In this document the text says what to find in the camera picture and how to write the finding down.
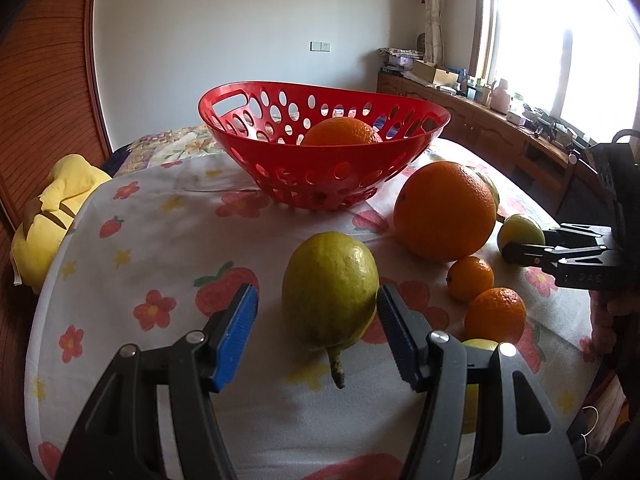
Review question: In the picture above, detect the small green guava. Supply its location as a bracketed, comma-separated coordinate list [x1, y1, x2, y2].
[497, 214, 546, 252]
[462, 338, 498, 434]

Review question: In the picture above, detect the small green guava front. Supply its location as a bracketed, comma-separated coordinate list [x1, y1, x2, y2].
[462, 338, 498, 434]

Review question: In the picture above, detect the large yellow-green pear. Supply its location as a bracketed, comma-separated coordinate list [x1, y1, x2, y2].
[471, 168, 500, 210]

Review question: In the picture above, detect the green pear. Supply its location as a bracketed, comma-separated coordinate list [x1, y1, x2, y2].
[281, 231, 380, 389]

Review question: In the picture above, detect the small tangerine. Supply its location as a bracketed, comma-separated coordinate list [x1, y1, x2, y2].
[446, 256, 495, 302]
[463, 287, 527, 344]

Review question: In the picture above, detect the large orange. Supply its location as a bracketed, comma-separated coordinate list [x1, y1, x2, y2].
[393, 160, 497, 262]
[302, 117, 382, 146]

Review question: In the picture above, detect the right hand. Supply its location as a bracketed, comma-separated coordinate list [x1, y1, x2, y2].
[589, 290, 639, 356]

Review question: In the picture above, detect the wooden sideboard cabinet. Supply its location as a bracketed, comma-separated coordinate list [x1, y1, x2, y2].
[376, 70, 580, 221]

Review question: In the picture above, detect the floral white bed sheet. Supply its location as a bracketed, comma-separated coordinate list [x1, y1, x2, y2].
[22, 136, 601, 480]

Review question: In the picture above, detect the window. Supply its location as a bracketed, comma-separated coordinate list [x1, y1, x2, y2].
[472, 0, 639, 142]

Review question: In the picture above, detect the floral quilt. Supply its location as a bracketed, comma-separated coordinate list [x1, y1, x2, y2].
[114, 125, 222, 177]

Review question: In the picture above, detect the cardboard box on sideboard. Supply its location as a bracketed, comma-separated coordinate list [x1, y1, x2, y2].
[411, 60, 458, 88]

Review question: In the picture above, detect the red perforated plastic basket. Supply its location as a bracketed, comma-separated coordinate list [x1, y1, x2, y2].
[197, 79, 452, 213]

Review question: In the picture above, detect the beige curtain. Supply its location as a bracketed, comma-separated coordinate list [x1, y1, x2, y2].
[424, 0, 445, 65]

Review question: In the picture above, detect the wooden wardrobe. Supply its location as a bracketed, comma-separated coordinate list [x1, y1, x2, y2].
[0, 0, 114, 241]

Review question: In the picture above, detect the white wall switch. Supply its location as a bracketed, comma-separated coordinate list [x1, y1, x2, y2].
[309, 41, 331, 53]

